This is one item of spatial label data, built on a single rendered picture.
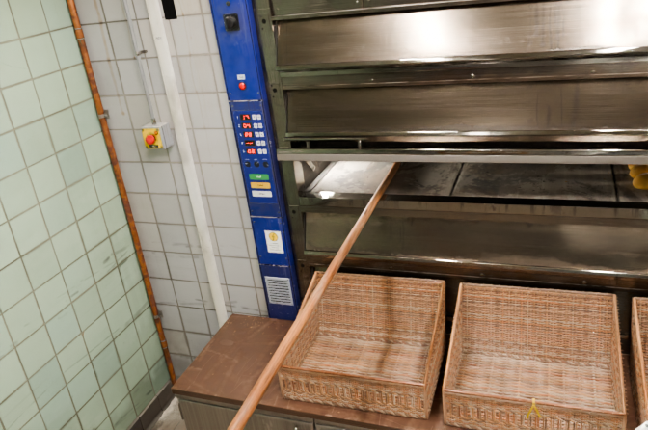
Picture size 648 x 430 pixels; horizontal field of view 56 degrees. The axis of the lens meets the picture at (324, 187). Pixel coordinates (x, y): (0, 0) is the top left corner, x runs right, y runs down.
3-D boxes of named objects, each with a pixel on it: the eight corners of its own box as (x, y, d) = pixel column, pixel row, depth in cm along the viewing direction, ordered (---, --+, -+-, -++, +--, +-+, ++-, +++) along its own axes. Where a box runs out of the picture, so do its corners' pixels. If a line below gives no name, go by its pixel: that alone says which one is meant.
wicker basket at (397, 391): (322, 323, 269) (313, 269, 258) (450, 335, 249) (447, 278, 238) (280, 399, 227) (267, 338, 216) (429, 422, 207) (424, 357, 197)
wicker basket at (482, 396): (460, 338, 247) (458, 280, 236) (613, 354, 227) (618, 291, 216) (441, 426, 205) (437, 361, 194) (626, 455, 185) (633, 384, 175)
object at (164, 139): (154, 144, 264) (149, 121, 260) (174, 144, 261) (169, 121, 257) (145, 149, 258) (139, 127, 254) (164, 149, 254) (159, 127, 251)
